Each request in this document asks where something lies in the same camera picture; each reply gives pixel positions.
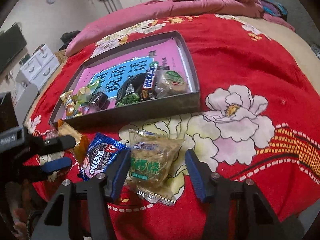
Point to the clear pastry packet green print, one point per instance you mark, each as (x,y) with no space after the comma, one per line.
(152,165)

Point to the dark bag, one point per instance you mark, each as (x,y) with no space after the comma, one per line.
(70,37)

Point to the blue cookie packet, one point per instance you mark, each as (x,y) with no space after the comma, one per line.
(100,160)

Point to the black flat television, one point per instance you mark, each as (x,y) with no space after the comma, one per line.
(12,47)

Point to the clear golden candy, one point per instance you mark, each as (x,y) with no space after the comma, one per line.
(71,110)

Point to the green and yellow snack packet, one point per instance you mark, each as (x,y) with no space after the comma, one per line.
(86,93)

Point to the small dark brown snack packet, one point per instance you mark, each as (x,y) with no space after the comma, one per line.
(98,100)

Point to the yellow candy packet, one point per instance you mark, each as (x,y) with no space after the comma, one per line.
(66,99)

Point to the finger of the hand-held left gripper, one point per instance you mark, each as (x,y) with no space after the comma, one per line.
(56,166)
(60,142)

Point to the orange snack packet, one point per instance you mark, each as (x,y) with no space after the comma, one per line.
(70,132)

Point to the multicoloured cloth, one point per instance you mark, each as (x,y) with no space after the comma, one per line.
(272,8)

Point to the dark brown chocolate bar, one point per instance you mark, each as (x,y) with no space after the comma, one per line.
(150,82)

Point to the brown patterned cloth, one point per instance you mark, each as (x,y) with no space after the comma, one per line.
(60,55)

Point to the pink and blue book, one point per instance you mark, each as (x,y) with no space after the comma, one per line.
(120,62)

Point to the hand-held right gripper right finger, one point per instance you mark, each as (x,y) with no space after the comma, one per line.
(196,175)

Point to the grey padded bench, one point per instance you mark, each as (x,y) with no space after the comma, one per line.
(27,95)

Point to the white drawer cabinet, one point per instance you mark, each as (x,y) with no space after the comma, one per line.
(37,65)

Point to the round pastry green label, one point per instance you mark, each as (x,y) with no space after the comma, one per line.
(172,82)

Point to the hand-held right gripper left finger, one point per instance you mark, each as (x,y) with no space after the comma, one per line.
(120,172)

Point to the round wall clock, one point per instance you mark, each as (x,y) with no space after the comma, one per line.
(50,0)

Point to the black green pea packet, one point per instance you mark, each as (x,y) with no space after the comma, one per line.
(127,97)

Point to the red floral blanket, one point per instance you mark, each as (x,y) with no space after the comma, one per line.
(250,67)

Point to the grey cardboard box tray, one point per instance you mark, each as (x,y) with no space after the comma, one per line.
(175,105)

